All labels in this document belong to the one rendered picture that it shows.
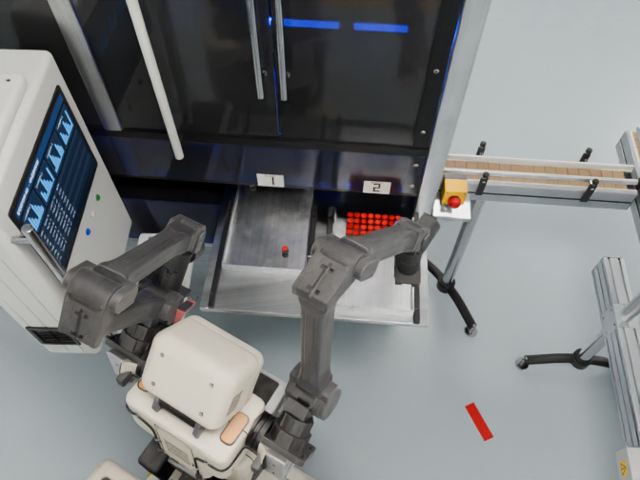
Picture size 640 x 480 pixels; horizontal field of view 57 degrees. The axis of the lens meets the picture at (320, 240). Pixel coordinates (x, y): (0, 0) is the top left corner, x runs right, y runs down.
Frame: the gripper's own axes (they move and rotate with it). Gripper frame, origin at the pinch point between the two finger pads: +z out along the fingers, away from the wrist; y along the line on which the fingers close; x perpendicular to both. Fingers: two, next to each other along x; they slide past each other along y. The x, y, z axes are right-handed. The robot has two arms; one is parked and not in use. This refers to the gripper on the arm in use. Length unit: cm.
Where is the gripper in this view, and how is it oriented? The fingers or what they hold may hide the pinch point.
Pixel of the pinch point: (404, 281)
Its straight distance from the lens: 162.5
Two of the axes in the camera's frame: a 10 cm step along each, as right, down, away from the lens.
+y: 0.9, -8.6, 5.0
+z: 0.3, 5.1, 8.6
